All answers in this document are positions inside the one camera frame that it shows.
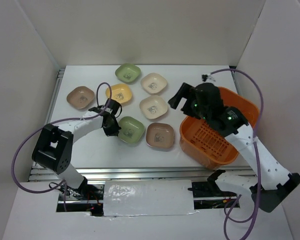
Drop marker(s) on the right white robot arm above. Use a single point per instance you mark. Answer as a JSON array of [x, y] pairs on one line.
[[218, 132]]

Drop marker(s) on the cream plate in middle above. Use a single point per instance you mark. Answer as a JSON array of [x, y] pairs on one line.
[[153, 107]]

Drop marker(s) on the cream plate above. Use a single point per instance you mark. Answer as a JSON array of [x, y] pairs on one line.
[[153, 83], [153, 107]]

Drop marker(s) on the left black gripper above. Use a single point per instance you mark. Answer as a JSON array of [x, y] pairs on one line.
[[114, 131]]

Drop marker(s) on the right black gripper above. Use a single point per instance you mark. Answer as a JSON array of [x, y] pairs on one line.
[[187, 91]]

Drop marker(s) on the cream plate at back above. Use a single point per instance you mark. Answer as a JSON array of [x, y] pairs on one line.
[[153, 83]]

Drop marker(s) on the green plate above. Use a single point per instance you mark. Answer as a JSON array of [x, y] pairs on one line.
[[127, 73], [131, 130]]

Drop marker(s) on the aluminium frame rail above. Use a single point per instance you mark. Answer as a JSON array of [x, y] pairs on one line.
[[99, 157]]

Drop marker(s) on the orange plastic bin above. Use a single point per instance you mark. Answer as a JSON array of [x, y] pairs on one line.
[[205, 145]]

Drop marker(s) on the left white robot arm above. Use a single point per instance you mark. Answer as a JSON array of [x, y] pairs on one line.
[[53, 149]]

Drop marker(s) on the brown plate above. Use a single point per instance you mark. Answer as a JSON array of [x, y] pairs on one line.
[[160, 135], [80, 97]]

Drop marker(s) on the white foil cover panel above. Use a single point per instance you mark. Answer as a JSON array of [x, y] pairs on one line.
[[148, 198]]

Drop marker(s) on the yellow square plate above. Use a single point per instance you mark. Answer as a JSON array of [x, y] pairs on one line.
[[121, 93]]

